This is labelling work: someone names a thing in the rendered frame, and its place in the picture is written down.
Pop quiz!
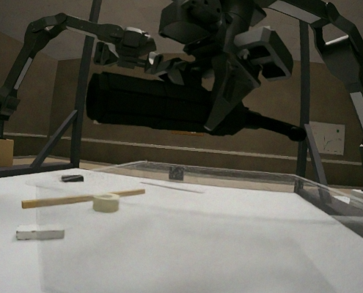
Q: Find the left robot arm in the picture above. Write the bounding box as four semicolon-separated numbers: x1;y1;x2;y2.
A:
158;0;363;133

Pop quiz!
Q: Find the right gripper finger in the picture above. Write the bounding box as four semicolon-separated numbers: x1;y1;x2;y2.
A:
144;52;158;75
100;43;119;67

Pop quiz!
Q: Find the tan flat stick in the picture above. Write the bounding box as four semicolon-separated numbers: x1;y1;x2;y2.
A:
21;199;35;209

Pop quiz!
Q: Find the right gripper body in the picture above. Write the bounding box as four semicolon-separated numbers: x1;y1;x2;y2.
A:
93;41;164;69

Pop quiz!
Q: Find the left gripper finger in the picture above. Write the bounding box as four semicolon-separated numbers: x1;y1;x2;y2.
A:
204;53;261;130
168;68;209;92

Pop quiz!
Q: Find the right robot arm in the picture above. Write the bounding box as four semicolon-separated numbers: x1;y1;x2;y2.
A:
0;12;157;140

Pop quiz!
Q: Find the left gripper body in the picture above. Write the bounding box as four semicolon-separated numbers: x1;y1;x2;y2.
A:
154;12;293;85

